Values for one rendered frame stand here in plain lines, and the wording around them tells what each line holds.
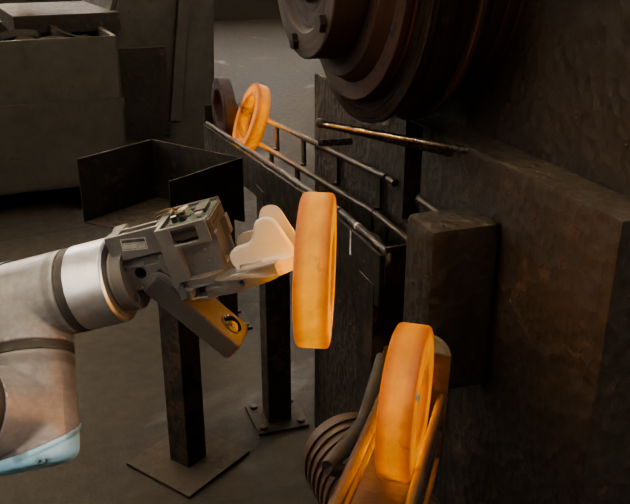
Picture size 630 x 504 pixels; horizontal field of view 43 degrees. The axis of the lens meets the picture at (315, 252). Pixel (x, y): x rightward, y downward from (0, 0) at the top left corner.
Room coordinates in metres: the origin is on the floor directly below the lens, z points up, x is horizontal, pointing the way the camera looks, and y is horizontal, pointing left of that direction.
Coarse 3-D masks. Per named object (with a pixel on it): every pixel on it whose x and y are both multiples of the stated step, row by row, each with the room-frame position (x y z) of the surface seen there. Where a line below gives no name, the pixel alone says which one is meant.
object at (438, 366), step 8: (384, 352) 0.77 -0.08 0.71; (384, 360) 0.76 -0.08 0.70; (440, 360) 0.75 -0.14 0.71; (448, 360) 0.75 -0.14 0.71; (440, 368) 0.75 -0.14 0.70; (448, 368) 0.75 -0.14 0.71; (440, 376) 0.75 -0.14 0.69; (448, 376) 0.74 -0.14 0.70; (432, 384) 0.75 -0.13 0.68; (440, 384) 0.75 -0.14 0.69; (448, 384) 0.74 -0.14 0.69; (432, 392) 0.75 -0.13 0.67; (440, 392) 0.74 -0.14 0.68; (448, 392) 0.74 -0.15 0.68; (432, 400) 0.75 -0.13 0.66; (432, 408) 0.74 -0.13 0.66
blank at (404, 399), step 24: (408, 336) 0.67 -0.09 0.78; (432, 336) 0.72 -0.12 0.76; (408, 360) 0.64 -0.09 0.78; (432, 360) 0.73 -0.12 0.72; (384, 384) 0.63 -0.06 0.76; (408, 384) 0.62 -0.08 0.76; (384, 408) 0.61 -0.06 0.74; (408, 408) 0.61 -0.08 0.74; (384, 432) 0.61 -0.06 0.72; (408, 432) 0.60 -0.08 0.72; (384, 456) 0.61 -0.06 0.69; (408, 456) 0.60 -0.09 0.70; (408, 480) 0.61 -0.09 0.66
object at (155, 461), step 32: (96, 160) 1.58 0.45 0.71; (128, 160) 1.64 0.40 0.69; (160, 160) 1.69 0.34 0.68; (192, 160) 1.63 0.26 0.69; (224, 160) 1.57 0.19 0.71; (96, 192) 1.57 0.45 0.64; (128, 192) 1.64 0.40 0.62; (160, 192) 1.69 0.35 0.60; (192, 192) 1.43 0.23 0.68; (224, 192) 1.50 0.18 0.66; (96, 224) 1.52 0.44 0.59; (128, 224) 1.50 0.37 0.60; (160, 320) 1.52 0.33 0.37; (192, 352) 1.52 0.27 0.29; (192, 384) 1.51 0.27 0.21; (192, 416) 1.51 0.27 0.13; (160, 448) 1.56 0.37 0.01; (192, 448) 1.50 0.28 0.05; (224, 448) 1.56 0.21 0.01; (160, 480) 1.45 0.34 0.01; (192, 480) 1.45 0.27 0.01
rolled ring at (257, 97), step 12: (252, 84) 2.06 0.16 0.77; (252, 96) 2.06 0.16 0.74; (264, 96) 1.98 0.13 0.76; (240, 108) 2.09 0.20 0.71; (252, 108) 2.09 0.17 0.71; (264, 108) 1.96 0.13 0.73; (240, 120) 2.08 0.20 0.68; (252, 120) 1.96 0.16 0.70; (264, 120) 1.95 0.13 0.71; (240, 132) 2.06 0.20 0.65; (252, 132) 1.94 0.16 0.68; (252, 144) 1.95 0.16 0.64
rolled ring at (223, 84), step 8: (216, 80) 2.21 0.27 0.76; (224, 80) 2.19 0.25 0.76; (216, 88) 2.22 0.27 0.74; (224, 88) 2.16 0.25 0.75; (232, 88) 2.16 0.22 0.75; (216, 96) 2.26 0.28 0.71; (224, 96) 2.14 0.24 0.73; (232, 96) 2.14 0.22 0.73; (216, 104) 2.27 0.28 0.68; (224, 104) 2.13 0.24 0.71; (232, 104) 2.13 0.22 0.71; (216, 112) 2.27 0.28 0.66; (224, 112) 2.13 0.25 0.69; (232, 112) 2.13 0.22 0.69; (216, 120) 2.26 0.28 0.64; (224, 120) 2.14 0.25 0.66; (232, 120) 2.13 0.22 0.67; (224, 128) 2.14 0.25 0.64; (232, 128) 2.13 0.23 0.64
